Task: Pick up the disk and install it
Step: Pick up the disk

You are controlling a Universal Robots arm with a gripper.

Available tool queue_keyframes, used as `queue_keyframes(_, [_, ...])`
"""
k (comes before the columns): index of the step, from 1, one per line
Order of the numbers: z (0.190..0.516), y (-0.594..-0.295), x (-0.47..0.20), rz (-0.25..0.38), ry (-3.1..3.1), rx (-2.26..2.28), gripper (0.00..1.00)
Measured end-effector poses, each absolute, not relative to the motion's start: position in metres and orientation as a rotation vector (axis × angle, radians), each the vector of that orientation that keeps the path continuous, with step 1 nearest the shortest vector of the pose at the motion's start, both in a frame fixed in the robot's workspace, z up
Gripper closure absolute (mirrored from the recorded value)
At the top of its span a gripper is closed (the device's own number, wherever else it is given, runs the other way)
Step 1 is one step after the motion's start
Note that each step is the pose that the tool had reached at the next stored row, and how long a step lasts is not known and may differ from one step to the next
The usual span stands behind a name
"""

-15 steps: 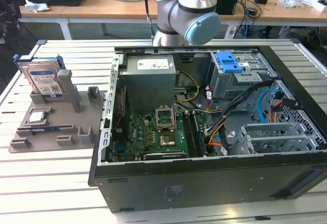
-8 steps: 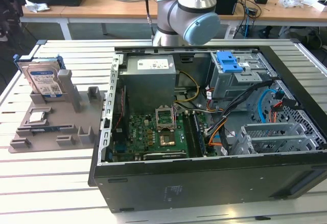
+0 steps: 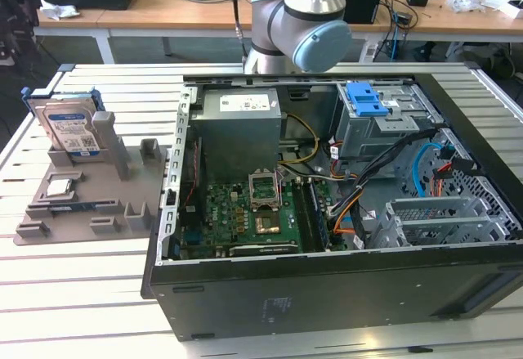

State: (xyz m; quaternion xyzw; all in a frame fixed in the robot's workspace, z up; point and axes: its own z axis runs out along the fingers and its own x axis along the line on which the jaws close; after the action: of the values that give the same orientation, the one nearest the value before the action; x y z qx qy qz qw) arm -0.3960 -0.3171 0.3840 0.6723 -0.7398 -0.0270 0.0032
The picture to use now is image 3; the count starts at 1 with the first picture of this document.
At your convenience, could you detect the hard disk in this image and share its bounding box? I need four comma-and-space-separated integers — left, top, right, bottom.
20, 87, 107, 159

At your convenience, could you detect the metal disk bay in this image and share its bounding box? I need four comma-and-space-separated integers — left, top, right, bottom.
369, 195, 512, 249

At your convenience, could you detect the grey Dell power supply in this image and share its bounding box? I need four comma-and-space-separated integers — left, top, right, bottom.
190, 88, 283, 184

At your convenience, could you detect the green motherboard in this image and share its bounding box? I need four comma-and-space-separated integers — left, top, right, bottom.
179, 178, 348, 260

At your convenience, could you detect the black RAM slot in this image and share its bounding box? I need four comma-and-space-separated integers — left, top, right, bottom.
300, 182, 322, 253
292, 182, 312, 254

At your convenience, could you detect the blue installed RAM stick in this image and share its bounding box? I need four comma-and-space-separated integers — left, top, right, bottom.
308, 181, 331, 249

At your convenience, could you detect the black graphics card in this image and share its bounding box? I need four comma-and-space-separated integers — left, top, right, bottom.
228, 240, 303, 258

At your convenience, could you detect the metal optical drive cage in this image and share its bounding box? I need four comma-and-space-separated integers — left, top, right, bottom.
331, 83, 445, 178

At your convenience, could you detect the blue plastic drive latch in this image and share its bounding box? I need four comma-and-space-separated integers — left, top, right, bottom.
345, 82, 388, 117

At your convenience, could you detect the black open PC case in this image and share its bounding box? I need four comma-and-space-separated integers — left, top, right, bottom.
141, 73, 523, 342

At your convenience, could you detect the grey plastic parts rack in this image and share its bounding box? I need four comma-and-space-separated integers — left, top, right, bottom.
13, 109, 172, 247

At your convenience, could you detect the wooden desk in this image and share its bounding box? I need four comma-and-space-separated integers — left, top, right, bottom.
34, 0, 523, 65

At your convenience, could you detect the dark RAM stick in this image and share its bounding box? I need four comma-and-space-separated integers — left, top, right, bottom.
48, 201, 101, 214

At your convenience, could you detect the silver CPU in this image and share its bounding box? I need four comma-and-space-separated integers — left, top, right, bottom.
45, 178, 75, 199

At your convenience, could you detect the crumpled white paper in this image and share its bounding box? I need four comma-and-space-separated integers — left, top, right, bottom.
39, 0, 81, 20

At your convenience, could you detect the white cardboard box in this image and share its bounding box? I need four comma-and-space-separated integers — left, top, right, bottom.
481, 0, 523, 20

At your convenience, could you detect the yellow power wire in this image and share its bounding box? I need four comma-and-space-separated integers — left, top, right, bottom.
279, 113, 320, 168

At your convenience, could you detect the thin red wire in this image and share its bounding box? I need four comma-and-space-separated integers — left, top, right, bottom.
181, 137, 203, 209

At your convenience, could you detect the orange data wire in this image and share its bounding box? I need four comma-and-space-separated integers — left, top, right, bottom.
432, 162, 453, 200
333, 199, 364, 237

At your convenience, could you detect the black cable bundle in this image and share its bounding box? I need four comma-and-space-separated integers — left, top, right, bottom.
329, 128, 438, 217

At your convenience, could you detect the blue data wire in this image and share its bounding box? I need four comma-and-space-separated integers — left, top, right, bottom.
414, 140, 449, 203

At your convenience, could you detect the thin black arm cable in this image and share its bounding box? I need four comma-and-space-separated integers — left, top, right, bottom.
228, 0, 250, 57

